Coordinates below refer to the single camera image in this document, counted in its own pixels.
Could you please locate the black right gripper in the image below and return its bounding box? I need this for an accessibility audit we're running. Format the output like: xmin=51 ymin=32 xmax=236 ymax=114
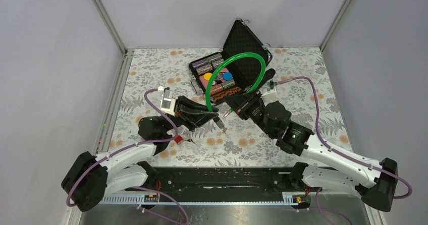
xmin=223 ymin=88 xmax=276 ymax=138

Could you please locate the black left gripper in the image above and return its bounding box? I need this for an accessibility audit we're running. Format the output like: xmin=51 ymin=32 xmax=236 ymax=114
xmin=161 ymin=96 xmax=220 ymax=133

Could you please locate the red cable lock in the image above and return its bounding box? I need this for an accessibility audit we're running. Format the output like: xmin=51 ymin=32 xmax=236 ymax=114
xmin=174 ymin=135 xmax=195 ymax=145

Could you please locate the green cable lock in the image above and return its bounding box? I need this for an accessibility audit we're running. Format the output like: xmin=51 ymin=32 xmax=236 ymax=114
xmin=205 ymin=52 xmax=266 ymax=110

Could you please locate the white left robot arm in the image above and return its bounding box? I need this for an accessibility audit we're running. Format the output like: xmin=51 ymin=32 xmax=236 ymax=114
xmin=61 ymin=96 xmax=220 ymax=212

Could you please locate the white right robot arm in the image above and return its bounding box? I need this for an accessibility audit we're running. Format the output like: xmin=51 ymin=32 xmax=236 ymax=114
xmin=225 ymin=92 xmax=398 ymax=212

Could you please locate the blue round chip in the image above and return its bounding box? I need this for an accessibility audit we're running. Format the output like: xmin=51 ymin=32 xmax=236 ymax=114
xmin=223 ymin=72 xmax=233 ymax=81

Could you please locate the black poker chip case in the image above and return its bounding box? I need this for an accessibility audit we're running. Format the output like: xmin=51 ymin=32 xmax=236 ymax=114
xmin=188 ymin=18 xmax=273 ymax=104

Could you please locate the yellow round chip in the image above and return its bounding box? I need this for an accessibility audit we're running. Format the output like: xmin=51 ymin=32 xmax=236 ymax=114
xmin=203 ymin=73 xmax=212 ymax=81

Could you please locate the black marker orange cap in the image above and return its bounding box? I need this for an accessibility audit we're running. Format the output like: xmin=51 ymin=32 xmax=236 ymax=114
xmin=259 ymin=68 xmax=276 ymax=87

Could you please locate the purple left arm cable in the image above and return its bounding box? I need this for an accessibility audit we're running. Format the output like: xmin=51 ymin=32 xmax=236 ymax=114
xmin=66 ymin=88 xmax=190 ymax=225

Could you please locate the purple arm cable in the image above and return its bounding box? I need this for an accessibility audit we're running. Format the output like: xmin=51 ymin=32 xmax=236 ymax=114
xmin=272 ymin=76 xmax=412 ymax=199
xmin=66 ymin=88 xmax=190 ymax=225

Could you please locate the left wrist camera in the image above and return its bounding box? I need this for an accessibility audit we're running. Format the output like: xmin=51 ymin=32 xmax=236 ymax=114
xmin=158 ymin=86 xmax=176 ymax=116

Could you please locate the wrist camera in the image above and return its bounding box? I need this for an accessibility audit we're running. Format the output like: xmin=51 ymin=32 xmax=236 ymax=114
xmin=158 ymin=86 xmax=176 ymax=116
xmin=261 ymin=80 xmax=278 ymax=103

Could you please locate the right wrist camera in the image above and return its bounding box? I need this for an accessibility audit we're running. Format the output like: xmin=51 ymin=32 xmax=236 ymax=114
xmin=261 ymin=80 xmax=278 ymax=103

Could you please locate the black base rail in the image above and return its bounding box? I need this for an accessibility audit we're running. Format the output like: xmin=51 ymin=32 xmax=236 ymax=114
xmin=101 ymin=167 xmax=317 ymax=205

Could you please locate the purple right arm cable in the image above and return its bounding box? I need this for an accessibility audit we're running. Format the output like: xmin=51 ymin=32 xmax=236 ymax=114
xmin=272 ymin=76 xmax=412 ymax=199

